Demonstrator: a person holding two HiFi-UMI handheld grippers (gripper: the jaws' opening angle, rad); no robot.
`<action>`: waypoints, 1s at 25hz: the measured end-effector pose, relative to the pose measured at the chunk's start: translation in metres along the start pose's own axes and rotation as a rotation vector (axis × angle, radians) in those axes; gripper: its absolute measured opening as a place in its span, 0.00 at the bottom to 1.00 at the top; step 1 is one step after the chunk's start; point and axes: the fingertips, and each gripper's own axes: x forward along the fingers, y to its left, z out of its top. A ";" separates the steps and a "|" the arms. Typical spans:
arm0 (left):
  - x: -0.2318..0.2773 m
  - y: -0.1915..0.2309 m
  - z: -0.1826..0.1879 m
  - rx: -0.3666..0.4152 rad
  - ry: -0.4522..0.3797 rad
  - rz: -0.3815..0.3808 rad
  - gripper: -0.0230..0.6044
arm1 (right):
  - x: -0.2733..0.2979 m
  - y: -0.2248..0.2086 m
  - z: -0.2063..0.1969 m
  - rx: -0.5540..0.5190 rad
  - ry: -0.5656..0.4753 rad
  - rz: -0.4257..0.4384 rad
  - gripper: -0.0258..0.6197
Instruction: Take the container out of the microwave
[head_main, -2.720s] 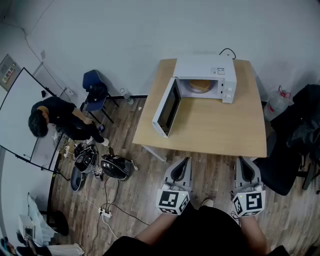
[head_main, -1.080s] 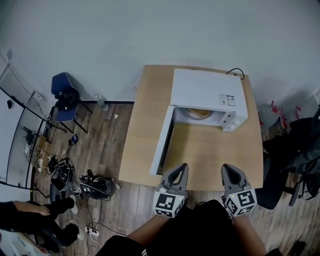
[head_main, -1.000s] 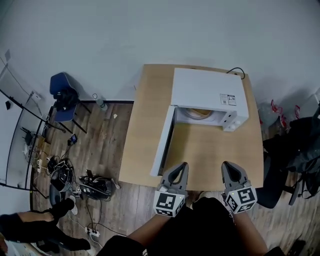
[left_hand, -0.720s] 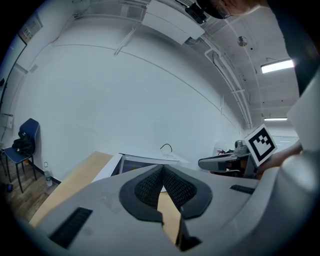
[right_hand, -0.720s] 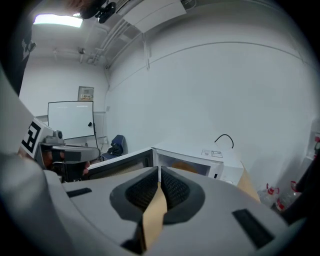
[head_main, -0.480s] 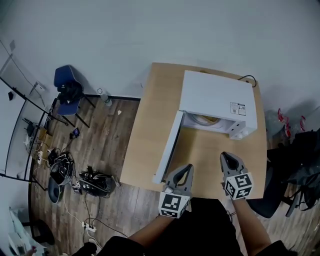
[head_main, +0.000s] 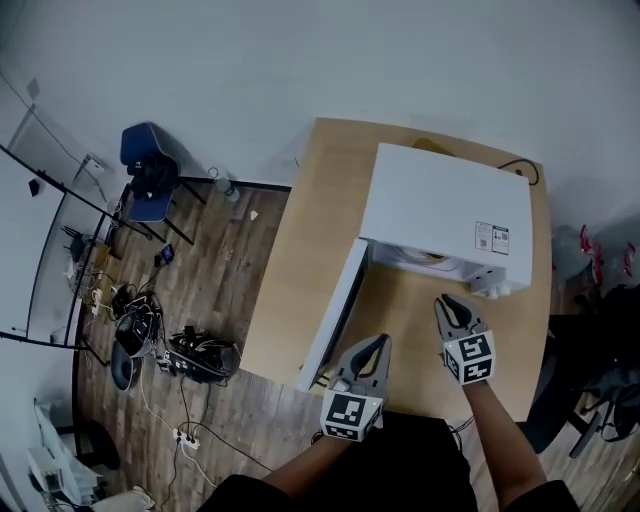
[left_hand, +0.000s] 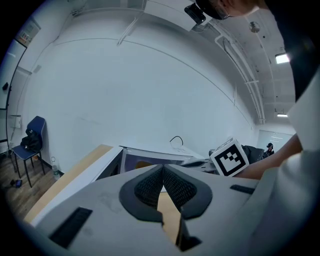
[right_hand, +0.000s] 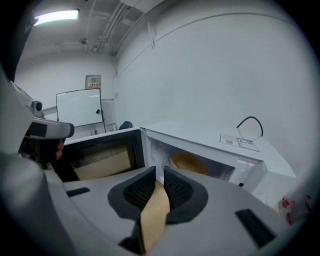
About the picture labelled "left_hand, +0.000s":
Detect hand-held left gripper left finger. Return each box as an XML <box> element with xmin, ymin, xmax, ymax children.
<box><xmin>31</xmin><ymin>164</ymin><xmax>182</xmax><ymax>256</ymax></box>

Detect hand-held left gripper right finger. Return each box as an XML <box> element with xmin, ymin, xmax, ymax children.
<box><xmin>162</xmin><ymin>164</ymin><xmax>260</xmax><ymax>256</ymax></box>

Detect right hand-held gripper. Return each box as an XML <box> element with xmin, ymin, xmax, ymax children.
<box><xmin>208</xmin><ymin>136</ymin><xmax>251</xmax><ymax>178</ymax></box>

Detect person's right forearm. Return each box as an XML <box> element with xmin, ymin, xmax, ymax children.
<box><xmin>234</xmin><ymin>133</ymin><xmax>305</xmax><ymax>180</ymax></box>

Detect black jacket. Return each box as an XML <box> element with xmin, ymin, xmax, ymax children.
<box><xmin>240</xmin><ymin>144</ymin><xmax>266</xmax><ymax>166</ymax></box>

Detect clear water bottle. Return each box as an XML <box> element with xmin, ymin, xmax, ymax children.
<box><xmin>50</xmin><ymin>156</ymin><xmax>62</xmax><ymax>181</ymax></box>

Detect white ceiling pipes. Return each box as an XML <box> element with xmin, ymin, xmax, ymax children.
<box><xmin>214</xmin><ymin>34</ymin><xmax>266</xmax><ymax>125</ymax></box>

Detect blue chair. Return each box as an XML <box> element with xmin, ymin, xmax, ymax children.
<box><xmin>10</xmin><ymin>115</ymin><xmax>47</xmax><ymax>189</ymax></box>

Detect black bag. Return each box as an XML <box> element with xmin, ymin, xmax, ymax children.
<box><xmin>20</xmin><ymin>127</ymin><xmax>42</xmax><ymax>152</ymax></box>

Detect round ceiling detector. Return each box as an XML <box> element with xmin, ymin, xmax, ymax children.
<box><xmin>248</xmin><ymin>21</ymin><xmax>261</xmax><ymax>34</ymax></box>

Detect person's head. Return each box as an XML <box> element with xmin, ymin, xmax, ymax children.
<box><xmin>194</xmin><ymin>0</ymin><xmax>271</xmax><ymax>21</ymax></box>

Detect black cable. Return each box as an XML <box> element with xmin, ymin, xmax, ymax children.
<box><xmin>169</xmin><ymin>135</ymin><xmax>185</xmax><ymax>148</ymax></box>

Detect white wall box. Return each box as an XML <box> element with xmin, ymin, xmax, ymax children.
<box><xmin>9</xmin><ymin>114</ymin><xmax>23</xmax><ymax>129</ymax></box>

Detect black head-worn camera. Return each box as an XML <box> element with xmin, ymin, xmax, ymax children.
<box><xmin>183</xmin><ymin>3</ymin><xmax>207</xmax><ymax>25</ymax></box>

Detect wall notice panel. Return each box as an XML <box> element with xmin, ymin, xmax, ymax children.
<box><xmin>14</xmin><ymin>19</ymin><xmax>42</xmax><ymax>49</ymax></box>

